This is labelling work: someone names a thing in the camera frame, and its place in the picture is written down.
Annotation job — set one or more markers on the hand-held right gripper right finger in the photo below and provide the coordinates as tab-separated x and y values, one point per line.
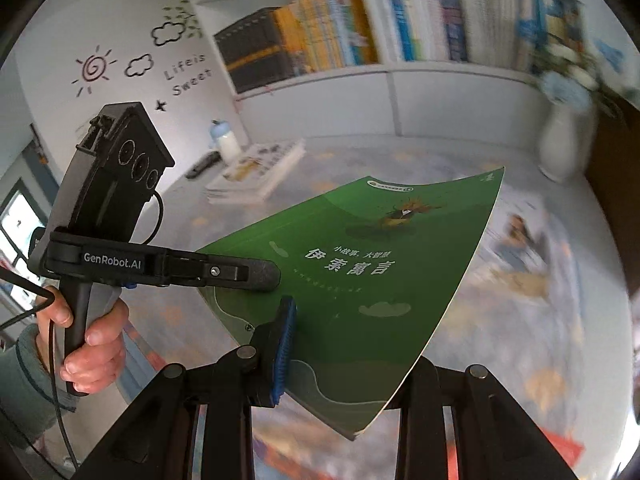
420	400

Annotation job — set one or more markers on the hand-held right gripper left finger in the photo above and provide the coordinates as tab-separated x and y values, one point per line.
286	350

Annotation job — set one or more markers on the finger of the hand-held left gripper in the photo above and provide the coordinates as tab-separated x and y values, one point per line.
225	272

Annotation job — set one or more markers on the green book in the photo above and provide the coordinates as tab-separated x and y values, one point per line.
360	310

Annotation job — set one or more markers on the stack of thin books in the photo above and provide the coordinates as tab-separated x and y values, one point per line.
260	170

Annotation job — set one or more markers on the red and blue cover book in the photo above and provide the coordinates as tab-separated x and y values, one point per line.
560	452

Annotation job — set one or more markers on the illustrated figure cover book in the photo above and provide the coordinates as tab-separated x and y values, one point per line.
520	250

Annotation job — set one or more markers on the person's left forearm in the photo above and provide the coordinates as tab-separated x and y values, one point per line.
25	400

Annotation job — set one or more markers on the row of yellow spine books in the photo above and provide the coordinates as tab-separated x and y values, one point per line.
325	30

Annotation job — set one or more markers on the row of white blue books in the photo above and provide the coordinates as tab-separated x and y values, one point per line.
450	20

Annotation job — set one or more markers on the person's left hand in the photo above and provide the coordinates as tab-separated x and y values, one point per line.
102	350

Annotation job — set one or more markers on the fan-patterned tablecloth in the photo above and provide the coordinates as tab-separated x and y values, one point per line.
500	360

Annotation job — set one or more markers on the black remote control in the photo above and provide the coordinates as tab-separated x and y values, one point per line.
202	166

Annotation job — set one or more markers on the window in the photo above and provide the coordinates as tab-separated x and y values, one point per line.
20	220

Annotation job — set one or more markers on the white bottle with blue lid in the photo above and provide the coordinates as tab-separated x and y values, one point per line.
227	145

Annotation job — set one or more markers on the white bookshelf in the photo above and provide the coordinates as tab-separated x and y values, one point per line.
325	105

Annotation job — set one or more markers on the white ribbed vase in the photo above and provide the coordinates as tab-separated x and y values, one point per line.
565	145

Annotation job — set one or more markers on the dark wooden cabinet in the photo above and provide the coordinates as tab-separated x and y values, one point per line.
620	185

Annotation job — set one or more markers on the blue and white flower bouquet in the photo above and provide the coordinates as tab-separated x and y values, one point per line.
565	80

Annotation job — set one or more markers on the black bird wall decal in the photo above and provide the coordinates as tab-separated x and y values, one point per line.
160	105

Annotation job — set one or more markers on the sun wall decal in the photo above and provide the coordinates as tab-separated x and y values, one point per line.
94	69

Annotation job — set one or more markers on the cloud wall decal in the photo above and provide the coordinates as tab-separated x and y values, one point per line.
167	35
139	66

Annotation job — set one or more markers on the black lettering wall decal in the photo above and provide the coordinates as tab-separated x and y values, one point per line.
187	75

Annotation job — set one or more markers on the green leaf wall decal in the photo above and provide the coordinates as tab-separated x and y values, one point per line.
182	10

